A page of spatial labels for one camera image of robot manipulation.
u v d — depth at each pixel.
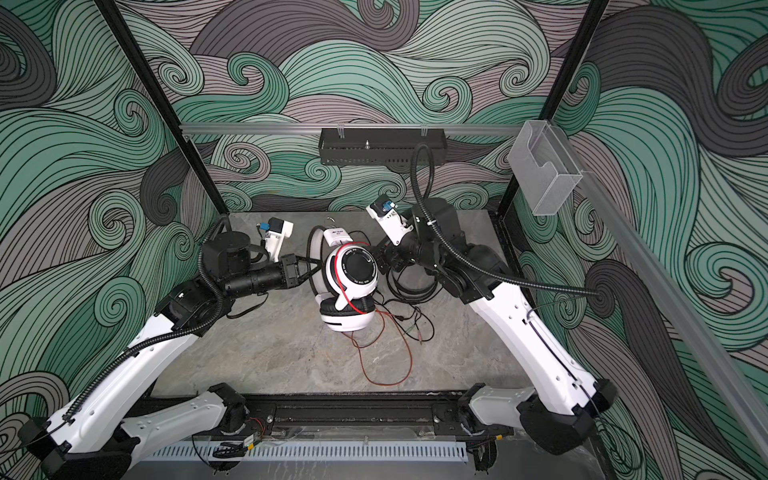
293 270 0.56
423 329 0.90
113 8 0.71
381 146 0.94
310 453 0.76
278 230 0.58
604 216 0.66
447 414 0.73
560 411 0.37
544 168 0.79
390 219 0.50
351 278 0.47
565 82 0.83
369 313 0.50
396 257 0.54
